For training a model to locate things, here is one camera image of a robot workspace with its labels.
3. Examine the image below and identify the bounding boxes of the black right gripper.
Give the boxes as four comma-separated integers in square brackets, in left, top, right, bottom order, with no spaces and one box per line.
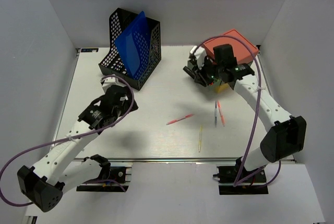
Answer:
[193,56,224,87]

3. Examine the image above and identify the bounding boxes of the green drawer box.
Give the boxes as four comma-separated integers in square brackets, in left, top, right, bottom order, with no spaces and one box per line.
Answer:
[201,77,221,87]

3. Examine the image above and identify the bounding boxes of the yellow drawer box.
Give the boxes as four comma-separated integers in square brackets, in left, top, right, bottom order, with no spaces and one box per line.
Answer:
[214,83,230,94]

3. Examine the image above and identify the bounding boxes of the thin blue pen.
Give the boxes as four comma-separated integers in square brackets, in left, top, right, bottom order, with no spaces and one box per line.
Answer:
[214,101,218,127]

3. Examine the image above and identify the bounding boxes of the thin orange pen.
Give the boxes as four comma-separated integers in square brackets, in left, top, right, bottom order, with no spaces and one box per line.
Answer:
[217,101,225,127]

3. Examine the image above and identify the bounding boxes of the orange drawer box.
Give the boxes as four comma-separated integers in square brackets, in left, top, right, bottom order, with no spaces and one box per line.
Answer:
[203,29,259,64]

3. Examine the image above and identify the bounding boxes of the blue plastic folder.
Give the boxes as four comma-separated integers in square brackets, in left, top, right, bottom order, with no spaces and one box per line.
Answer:
[115,11,150,80]

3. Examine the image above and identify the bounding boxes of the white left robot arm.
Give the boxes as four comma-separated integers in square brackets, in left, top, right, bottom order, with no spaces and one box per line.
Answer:
[17,85,138,213]

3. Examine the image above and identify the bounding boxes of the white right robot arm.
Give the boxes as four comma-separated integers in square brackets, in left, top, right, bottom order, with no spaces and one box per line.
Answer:
[183,44,306,182]

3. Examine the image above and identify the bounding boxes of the thin pink pen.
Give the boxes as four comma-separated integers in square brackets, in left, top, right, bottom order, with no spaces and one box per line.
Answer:
[166,114,194,125]

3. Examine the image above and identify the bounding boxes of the thin yellow pen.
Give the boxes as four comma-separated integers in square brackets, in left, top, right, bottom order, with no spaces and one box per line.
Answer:
[198,125,203,153]

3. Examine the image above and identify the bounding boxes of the black mesh file rack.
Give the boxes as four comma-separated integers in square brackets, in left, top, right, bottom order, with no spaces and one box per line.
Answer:
[99,8,161,91]

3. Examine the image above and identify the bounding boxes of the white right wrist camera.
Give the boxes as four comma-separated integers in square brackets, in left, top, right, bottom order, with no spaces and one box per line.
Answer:
[189,45,207,69]

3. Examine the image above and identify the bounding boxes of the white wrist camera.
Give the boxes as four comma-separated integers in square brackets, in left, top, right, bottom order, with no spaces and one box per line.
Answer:
[100,76,125,92]
[189,45,207,69]

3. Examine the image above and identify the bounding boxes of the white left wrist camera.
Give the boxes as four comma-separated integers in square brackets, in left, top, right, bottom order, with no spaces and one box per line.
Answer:
[100,76,125,92]

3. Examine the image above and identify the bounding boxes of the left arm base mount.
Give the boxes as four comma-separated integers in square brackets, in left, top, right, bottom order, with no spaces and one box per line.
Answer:
[76,162,132,193]

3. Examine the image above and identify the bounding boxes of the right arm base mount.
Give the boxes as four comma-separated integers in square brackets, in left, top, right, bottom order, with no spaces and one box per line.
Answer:
[212,166,269,195]

